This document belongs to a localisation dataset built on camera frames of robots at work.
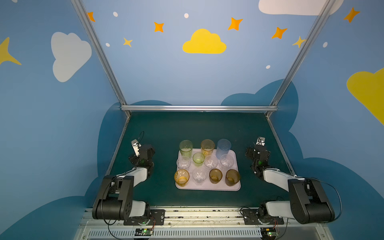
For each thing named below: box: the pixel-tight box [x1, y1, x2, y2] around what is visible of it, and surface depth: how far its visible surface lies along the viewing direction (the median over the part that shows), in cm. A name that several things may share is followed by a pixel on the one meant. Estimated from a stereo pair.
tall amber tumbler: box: [201, 139, 215, 157], surface depth 90 cm
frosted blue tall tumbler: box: [216, 138, 232, 160], surface depth 90 cm
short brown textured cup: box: [209, 168, 223, 184], surface depth 86 cm
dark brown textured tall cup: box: [225, 169, 241, 187], surface depth 84 cm
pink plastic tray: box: [176, 148, 241, 191], surface depth 87 cm
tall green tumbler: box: [179, 139, 193, 159], surface depth 88 cm
